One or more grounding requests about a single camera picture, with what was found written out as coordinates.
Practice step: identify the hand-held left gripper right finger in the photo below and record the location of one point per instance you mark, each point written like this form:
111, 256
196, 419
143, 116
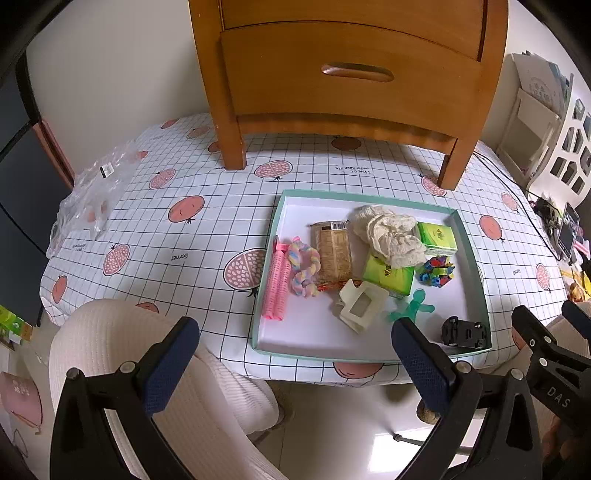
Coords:
420, 367

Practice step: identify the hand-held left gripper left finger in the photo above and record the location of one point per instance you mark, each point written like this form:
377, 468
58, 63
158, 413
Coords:
171, 367

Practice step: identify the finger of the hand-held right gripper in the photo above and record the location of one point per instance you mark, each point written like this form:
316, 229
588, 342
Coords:
533, 330
577, 316

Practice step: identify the cream plastic holder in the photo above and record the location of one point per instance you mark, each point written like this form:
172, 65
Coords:
346, 316

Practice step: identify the colourful block toy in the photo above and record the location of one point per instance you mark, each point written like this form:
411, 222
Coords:
436, 272

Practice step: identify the green box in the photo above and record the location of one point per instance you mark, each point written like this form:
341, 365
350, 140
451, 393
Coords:
436, 235
385, 277

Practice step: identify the teal shallow tray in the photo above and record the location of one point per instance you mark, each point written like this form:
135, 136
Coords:
300, 332

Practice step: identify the pink hair roller clip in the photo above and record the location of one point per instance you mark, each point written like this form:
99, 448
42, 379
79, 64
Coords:
276, 286

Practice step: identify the person's right hand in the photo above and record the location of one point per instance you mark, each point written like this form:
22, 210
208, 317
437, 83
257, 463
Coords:
554, 438

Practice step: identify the yellow toy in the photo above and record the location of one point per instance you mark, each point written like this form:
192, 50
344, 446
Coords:
579, 290

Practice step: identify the green rubber figure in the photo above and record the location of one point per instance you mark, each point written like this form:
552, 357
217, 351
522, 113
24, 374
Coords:
415, 304

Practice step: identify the metal bar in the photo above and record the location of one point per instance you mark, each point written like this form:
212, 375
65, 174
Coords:
411, 439

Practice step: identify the tablet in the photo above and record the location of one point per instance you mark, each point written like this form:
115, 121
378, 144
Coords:
569, 228

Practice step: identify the cream lace cloth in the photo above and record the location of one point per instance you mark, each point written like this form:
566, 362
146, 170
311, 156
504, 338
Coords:
392, 235

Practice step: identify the brown snack bar packet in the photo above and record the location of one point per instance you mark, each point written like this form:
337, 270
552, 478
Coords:
332, 254

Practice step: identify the green carton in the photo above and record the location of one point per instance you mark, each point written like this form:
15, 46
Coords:
11, 325

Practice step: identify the white wooden rack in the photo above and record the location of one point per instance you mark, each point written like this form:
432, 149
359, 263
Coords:
526, 129

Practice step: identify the clear plastic bag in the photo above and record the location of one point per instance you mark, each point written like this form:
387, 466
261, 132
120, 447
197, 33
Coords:
92, 189

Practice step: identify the wooden nightstand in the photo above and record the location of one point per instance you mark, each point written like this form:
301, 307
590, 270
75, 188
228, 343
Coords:
231, 138

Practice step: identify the white cardboard box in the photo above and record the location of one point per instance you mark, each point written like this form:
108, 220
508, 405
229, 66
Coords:
540, 78

